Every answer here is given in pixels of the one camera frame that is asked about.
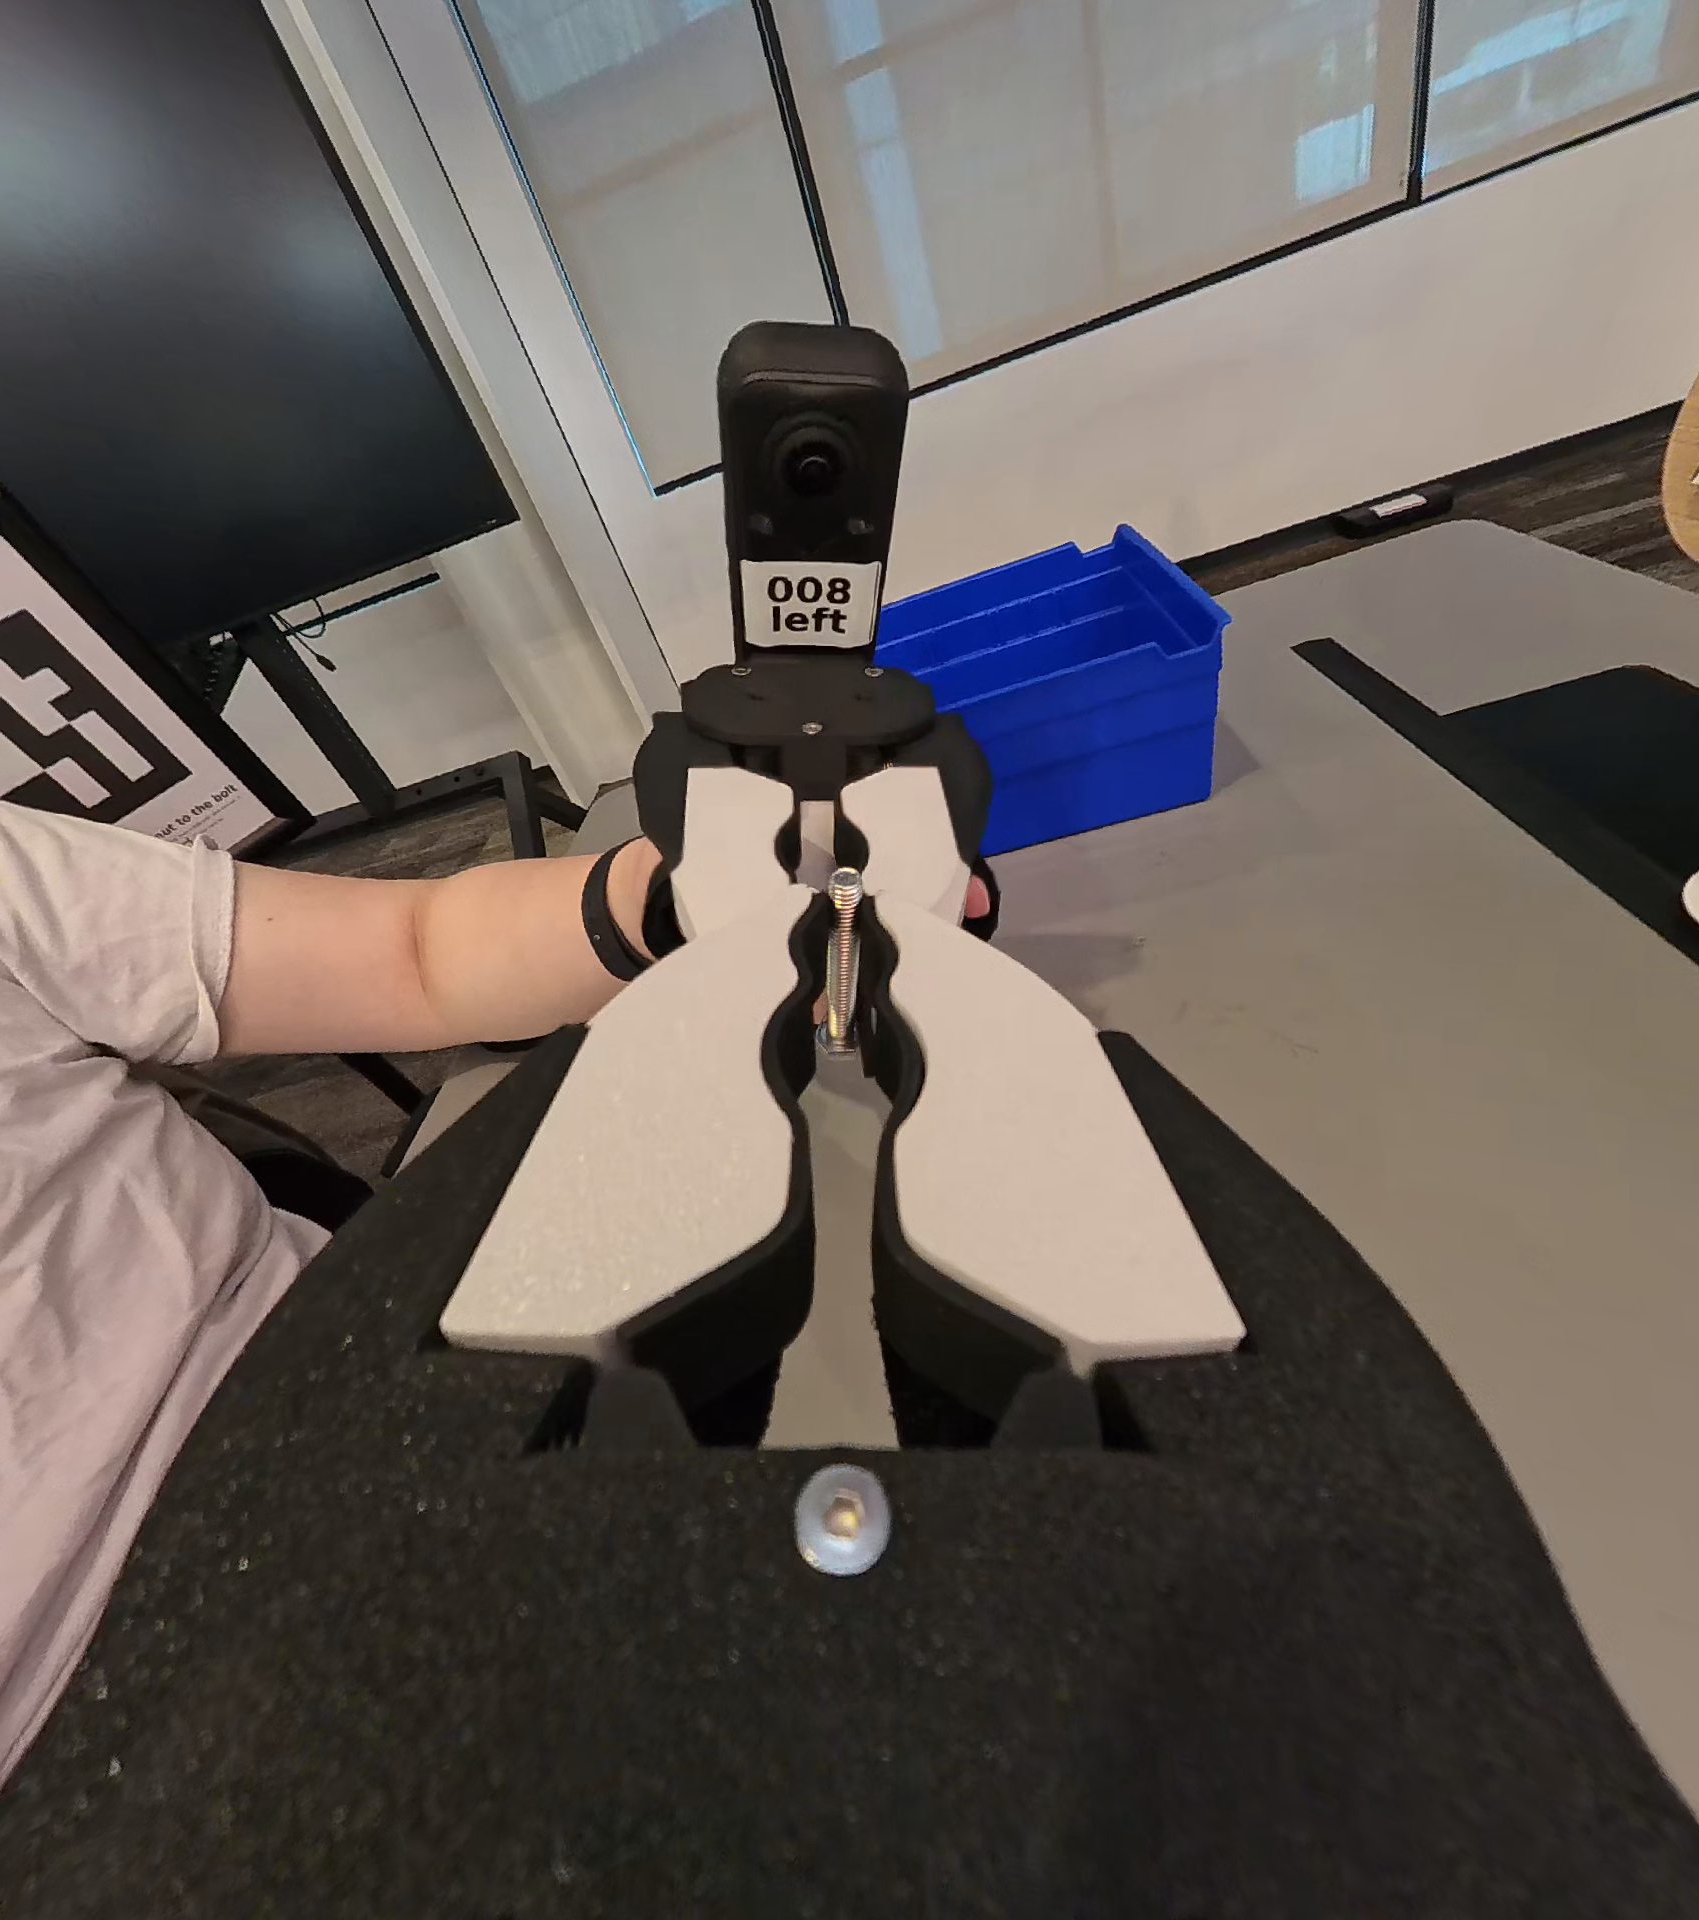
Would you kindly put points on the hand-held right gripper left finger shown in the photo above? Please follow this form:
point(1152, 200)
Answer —
point(625, 1185)

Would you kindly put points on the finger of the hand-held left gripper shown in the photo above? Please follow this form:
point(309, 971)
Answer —
point(924, 841)
point(731, 855)

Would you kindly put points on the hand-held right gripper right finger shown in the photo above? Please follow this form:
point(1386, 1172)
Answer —
point(1060, 1185)

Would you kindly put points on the long thin silver bolt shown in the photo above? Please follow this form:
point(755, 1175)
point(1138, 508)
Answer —
point(844, 961)

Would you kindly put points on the blue plastic bin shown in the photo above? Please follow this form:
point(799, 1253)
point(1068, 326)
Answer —
point(1074, 720)

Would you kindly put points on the person's left forearm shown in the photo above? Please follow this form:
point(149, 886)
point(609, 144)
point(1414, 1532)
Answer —
point(415, 961)

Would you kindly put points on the black wrist band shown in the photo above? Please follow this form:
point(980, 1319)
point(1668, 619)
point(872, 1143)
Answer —
point(607, 915)

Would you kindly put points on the black screen stand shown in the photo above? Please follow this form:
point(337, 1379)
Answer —
point(325, 720)

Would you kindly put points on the person's white shirt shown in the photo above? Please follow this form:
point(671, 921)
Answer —
point(39, 1200)

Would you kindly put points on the window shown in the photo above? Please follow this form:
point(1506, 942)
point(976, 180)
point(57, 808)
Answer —
point(1090, 150)

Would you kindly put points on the framed marker poster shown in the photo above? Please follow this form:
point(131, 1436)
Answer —
point(39, 704)

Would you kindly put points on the large black screen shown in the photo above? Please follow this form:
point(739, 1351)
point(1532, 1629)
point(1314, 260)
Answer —
point(115, 300)

